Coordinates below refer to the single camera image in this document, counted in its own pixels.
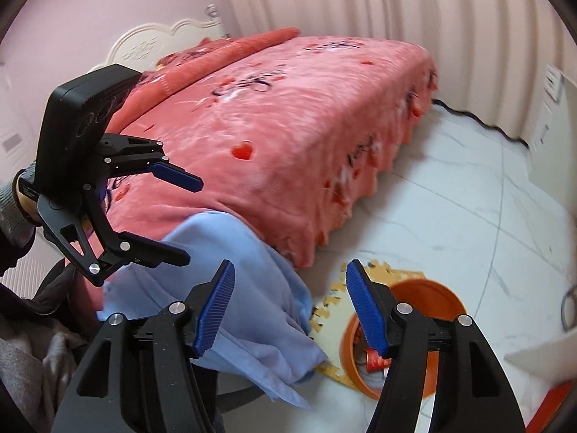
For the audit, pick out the grey garment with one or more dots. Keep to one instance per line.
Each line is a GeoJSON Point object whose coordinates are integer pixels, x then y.
{"type": "Point", "coordinates": [31, 361]}

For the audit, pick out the yellow foam puzzle mat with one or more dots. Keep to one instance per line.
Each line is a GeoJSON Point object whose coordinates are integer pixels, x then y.
{"type": "Point", "coordinates": [333, 297]}

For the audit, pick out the white carved bed headboard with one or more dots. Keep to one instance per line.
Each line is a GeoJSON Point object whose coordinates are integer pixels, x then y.
{"type": "Point", "coordinates": [148, 45]}

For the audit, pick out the white desk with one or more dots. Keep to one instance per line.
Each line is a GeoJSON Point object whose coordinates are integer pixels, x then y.
{"type": "Point", "coordinates": [545, 361]}

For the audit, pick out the person's left hand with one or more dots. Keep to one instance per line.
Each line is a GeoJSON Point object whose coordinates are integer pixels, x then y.
{"type": "Point", "coordinates": [26, 200]}

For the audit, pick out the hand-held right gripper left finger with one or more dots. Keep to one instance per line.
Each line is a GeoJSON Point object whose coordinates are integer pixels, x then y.
{"type": "Point", "coordinates": [216, 311]}

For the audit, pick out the white desk drawer cabinet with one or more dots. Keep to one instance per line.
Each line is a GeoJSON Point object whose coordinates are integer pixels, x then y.
{"type": "Point", "coordinates": [547, 112]}

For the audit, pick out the orange round bin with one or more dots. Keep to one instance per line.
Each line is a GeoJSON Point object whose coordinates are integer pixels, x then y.
{"type": "Point", "coordinates": [428, 293]}

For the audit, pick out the light blue cloth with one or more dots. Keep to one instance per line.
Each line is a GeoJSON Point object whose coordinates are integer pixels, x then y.
{"type": "Point", "coordinates": [252, 324]}

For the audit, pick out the red wrapper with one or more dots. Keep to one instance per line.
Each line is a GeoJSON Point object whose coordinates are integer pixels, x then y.
{"type": "Point", "coordinates": [374, 361]}

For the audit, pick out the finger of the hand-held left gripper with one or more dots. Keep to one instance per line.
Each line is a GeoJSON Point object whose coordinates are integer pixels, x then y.
{"type": "Point", "coordinates": [176, 176]}
{"type": "Point", "coordinates": [153, 255]}

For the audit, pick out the pink heart print blanket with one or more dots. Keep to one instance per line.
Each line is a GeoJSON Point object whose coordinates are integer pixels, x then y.
{"type": "Point", "coordinates": [293, 121]}

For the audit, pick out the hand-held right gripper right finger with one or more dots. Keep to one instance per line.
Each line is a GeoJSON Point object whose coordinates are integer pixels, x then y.
{"type": "Point", "coordinates": [367, 311]}

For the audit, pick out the person's left forearm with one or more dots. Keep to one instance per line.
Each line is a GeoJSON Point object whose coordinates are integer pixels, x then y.
{"type": "Point", "coordinates": [11, 234]}

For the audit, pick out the pink pleated curtain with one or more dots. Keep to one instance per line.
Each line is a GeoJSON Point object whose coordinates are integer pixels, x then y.
{"type": "Point", "coordinates": [405, 9]}

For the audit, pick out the white panelled door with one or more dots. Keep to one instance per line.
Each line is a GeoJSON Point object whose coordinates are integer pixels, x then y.
{"type": "Point", "coordinates": [11, 140]}

